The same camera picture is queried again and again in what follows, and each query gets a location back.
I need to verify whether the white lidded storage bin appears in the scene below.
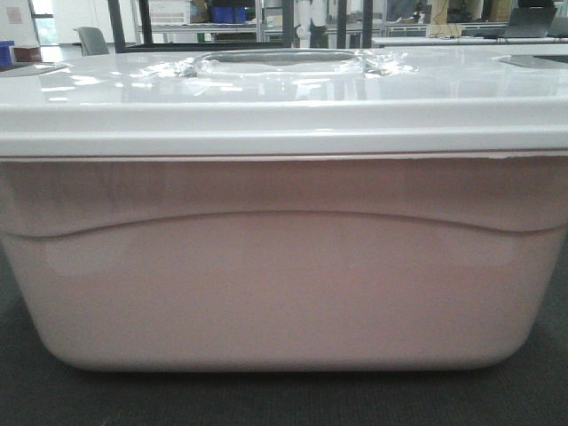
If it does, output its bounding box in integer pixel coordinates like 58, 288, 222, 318
1, 46, 567, 372

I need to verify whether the dark metal shelf frame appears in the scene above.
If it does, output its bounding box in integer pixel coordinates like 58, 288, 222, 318
107, 1, 375, 53

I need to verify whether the white work table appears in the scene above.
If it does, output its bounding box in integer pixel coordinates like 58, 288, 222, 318
372, 36, 567, 48

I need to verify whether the grey office chair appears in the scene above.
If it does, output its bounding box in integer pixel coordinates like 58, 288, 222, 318
75, 27, 110, 57

